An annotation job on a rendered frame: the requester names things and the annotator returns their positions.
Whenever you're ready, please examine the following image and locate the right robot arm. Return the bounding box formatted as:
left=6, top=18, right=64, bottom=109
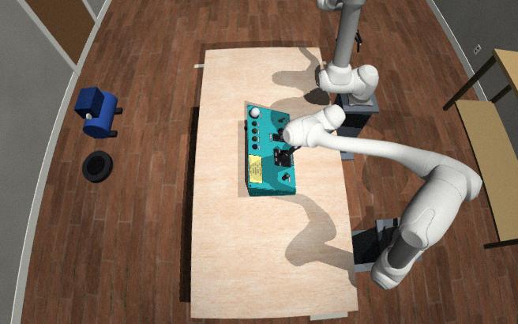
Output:
left=317, top=0, right=379, bottom=107

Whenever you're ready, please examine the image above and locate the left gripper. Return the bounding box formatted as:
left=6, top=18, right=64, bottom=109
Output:
left=281, top=146, right=301, bottom=160

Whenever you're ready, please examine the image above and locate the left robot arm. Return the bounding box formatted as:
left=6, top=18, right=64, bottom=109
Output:
left=283, top=104, right=482, bottom=290

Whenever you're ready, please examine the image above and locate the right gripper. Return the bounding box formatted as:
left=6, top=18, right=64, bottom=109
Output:
left=355, top=30, right=362, bottom=52

